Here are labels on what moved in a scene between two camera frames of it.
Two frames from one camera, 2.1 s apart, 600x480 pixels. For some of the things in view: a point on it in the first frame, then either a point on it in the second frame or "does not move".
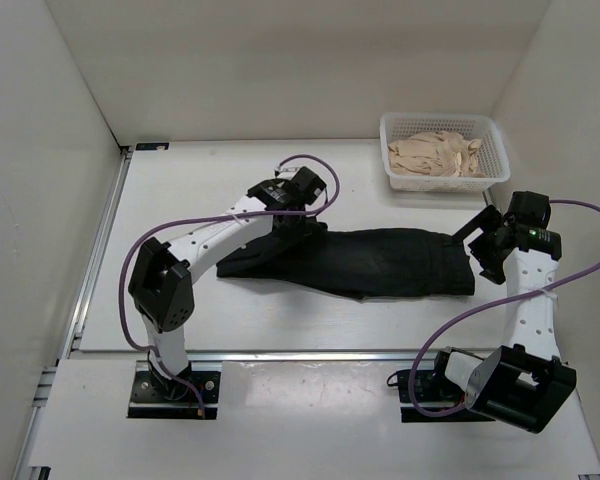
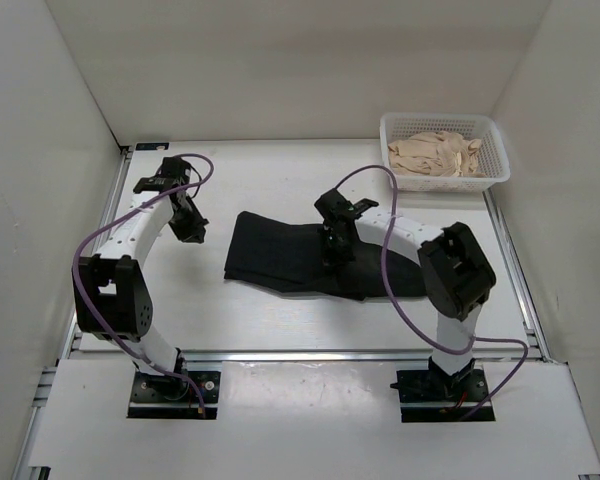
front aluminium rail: [267, 356] does not move
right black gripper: [489, 221] → [332, 259]
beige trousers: [437, 153] does not move
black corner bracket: [151, 146] does not move
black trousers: [356, 261] does not move
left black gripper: [299, 230] → [189, 233]
